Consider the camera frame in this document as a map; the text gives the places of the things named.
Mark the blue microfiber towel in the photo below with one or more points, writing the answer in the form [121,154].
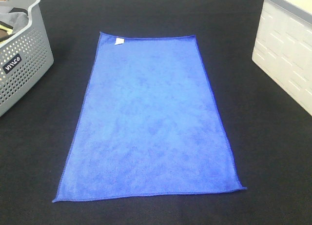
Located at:
[149,125]

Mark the white slotted plastic crate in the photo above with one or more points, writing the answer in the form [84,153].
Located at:
[283,47]

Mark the grey perforated plastic basket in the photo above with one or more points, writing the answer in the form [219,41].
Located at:
[25,56]

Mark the grey towel in basket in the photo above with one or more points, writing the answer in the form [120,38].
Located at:
[14,20]

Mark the yellow cloth in basket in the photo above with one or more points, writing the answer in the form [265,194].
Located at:
[9,30]

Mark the brown cloth in basket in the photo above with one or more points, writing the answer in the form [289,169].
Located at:
[4,35]

